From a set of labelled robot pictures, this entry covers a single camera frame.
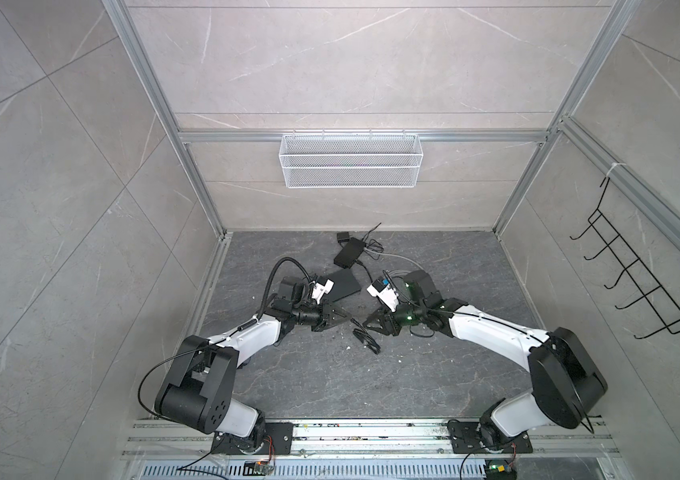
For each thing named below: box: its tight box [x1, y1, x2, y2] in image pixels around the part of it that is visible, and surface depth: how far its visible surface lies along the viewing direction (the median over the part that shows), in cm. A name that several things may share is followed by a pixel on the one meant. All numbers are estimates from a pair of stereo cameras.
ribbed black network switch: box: [333, 237, 366, 269], surface depth 113 cm
